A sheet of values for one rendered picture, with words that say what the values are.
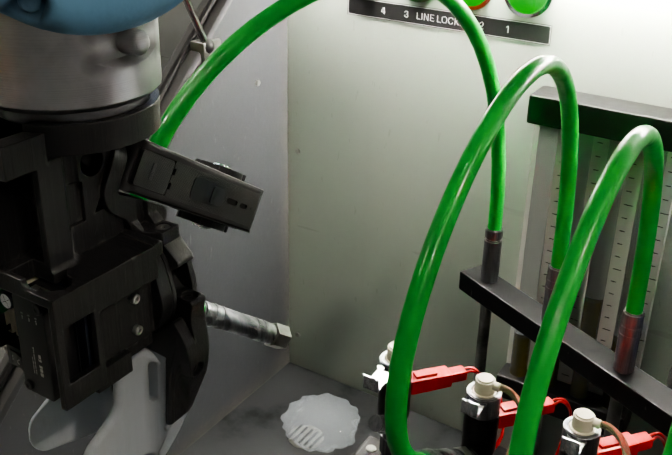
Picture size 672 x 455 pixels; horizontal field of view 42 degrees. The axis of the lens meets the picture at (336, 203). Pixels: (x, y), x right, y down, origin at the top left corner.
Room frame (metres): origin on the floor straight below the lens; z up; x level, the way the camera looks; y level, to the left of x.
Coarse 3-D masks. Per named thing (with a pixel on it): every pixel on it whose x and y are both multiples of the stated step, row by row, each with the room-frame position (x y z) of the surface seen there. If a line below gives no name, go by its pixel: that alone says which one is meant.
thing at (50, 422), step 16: (48, 400) 0.34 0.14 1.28; (96, 400) 0.36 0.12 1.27; (112, 400) 0.36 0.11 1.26; (48, 416) 0.33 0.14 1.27; (64, 416) 0.34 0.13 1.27; (80, 416) 0.35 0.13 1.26; (96, 416) 0.36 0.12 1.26; (32, 432) 0.33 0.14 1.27; (48, 432) 0.33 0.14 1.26; (64, 432) 0.34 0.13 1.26; (80, 432) 0.35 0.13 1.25; (96, 432) 0.35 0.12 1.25; (48, 448) 0.33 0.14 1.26
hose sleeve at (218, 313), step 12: (204, 312) 0.58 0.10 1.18; (216, 312) 0.59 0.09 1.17; (228, 312) 0.60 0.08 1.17; (216, 324) 0.59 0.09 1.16; (228, 324) 0.59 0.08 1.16; (240, 324) 0.60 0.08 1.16; (252, 324) 0.61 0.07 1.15; (264, 324) 0.61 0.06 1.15; (252, 336) 0.60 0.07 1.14; (264, 336) 0.61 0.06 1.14
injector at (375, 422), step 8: (384, 352) 0.62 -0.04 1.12; (384, 360) 0.60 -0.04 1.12; (384, 392) 0.60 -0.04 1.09; (384, 400) 0.60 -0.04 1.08; (408, 400) 0.60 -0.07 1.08; (384, 408) 0.60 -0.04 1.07; (408, 408) 0.60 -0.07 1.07; (376, 416) 0.58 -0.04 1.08; (368, 424) 0.58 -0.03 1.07; (376, 424) 0.58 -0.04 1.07; (384, 424) 0.58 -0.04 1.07; (384, 432) 0.59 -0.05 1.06; (384, 440) 0.60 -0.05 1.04; (384, 448) 0.60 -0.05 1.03
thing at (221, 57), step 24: (288, 0) 0.63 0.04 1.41; (312, 0) 0.64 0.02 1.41; (456, 0) 0.72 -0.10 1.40; (264, 24) 0.62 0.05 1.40; (216, 48) 0.60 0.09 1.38; (240, 48) 0.60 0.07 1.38; (480, 48) 0.75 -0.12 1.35; (216, 72) 0.59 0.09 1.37; (192, 96) 0.58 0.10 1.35; (168, 120) 0.57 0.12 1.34; (168, 144) 0.57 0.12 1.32; (504, 144) 0.77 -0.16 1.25; (504, 168) 0.77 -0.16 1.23; (504, 192) 0.77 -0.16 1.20
